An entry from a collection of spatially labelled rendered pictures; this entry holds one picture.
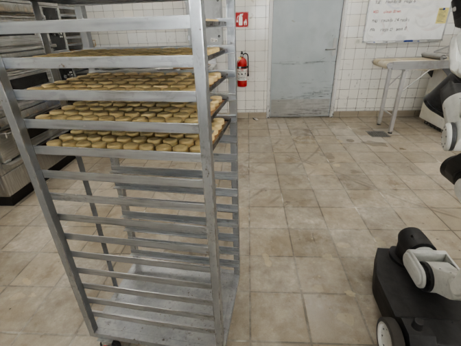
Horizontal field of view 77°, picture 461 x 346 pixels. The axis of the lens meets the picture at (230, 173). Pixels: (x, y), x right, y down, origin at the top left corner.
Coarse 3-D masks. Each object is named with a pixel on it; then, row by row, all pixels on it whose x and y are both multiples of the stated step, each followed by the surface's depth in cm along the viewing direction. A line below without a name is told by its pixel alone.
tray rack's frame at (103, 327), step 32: (0, 64) 83; (0, 96) 86; (32, 160) 96; (96, 224) 135; (64, 256) 114; (160, 288) 156; (192, 288) 156; (224, 288) 155; (192, 320) 139; (224, 320) 138
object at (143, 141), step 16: (48, 144) 98; (64, 144) 97; (80, 144) 97; (96, 144) 96; (112, 144) 96; (128, 144) 96; (144, 144) 95; (160, 144) 95; (176, 144) 98; (192, 144) 97
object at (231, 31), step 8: (232, 0) 104; (232, 8) 105; (232, 16) 106; (232, 32) 108; (232, 40) 109; (232, 56) 112; (232, 64) 113; (232, 80) 116; (232, 88) 117; (232, 104) 121; (232, 112) 122; (232, 128) 125; (232, 144) 129; (232, 152) 130; (232, 168) 134; (232, 184) 138; (232, 200) 142
